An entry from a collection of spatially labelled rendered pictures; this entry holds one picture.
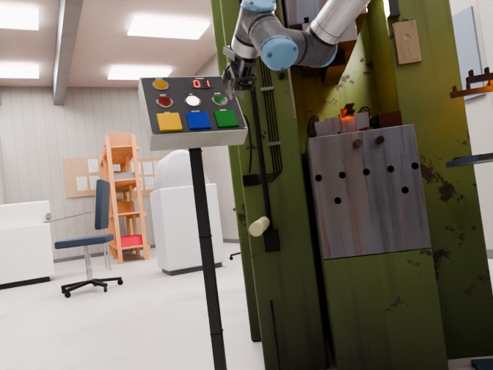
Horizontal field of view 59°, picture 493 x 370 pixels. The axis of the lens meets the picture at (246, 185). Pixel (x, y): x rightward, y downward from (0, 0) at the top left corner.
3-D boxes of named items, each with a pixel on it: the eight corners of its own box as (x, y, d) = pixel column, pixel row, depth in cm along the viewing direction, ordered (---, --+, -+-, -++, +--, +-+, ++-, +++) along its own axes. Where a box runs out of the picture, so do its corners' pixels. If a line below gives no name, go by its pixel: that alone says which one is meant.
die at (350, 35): (357, 39, 166) (354, 15, 166) (304, 48, 168) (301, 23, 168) (344, 71, 207) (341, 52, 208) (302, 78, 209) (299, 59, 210)
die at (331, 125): (370, 131, 164) (367, 109, 164) (317, 139, 166) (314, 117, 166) (354, 145, 206) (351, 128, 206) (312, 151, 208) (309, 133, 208)
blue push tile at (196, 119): (211, 127, 149) (206, 110, 153) (190, 128, 147) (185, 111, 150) (210, 130, 151) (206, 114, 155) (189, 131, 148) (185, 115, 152)
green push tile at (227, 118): (239, 125, 153) (233, 110, 156) (218, 126, 150) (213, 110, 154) (238, 128, 154) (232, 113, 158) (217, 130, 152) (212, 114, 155)
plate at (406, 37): (422, 61, 175) (415, 19, 175) (398, 64, 175) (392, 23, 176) (420, 62, 177) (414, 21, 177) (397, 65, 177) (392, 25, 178)
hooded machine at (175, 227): (210, 262, 585) (196, 155, 592) (229, 266, 526) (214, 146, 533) (155, 272, 553) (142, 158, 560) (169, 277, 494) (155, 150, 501)
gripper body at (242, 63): (229, 92, 134) (238, 62, 125) (223, 73, 139) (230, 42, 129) (253, 92, 137) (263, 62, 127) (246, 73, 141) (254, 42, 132)
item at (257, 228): (265, 236, 136) (263, 219, 136) (249, 238, 136) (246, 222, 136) (271, 227, 179) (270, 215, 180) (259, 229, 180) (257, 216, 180)
